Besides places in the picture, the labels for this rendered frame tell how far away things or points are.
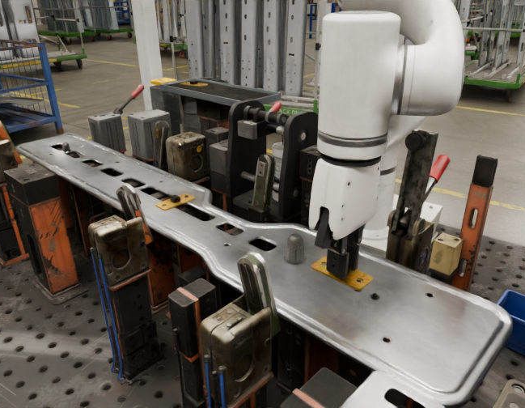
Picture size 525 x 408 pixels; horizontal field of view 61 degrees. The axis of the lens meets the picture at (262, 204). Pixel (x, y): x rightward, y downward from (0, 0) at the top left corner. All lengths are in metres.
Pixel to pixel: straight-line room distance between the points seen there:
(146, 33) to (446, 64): 4.24
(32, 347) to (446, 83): 1.00
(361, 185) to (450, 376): 0.25
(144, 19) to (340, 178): 4.19
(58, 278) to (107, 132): 0.50
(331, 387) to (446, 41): 0.42
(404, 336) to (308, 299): 0.14
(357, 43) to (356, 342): 0.37
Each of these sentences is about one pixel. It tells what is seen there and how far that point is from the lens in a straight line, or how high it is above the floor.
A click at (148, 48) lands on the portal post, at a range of 4.67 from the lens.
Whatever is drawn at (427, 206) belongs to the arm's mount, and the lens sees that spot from 1.49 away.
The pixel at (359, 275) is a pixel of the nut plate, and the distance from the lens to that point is 0.65.
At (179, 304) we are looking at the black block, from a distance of 0.71.
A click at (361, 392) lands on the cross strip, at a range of 0.57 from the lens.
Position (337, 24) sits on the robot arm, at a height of 1.39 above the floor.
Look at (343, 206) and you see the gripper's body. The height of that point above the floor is 1.18.
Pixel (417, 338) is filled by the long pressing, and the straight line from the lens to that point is 0.65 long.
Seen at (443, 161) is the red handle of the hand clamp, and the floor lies 1.14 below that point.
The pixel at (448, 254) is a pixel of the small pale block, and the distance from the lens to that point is 0.75.
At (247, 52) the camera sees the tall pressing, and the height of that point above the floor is 0.76.
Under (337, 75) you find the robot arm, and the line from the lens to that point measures 0.51.
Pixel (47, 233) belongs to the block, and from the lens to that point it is 1.22.
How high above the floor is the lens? 1.42
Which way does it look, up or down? 26 degrees down
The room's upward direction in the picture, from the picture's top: 1 degrees counter-clockwise
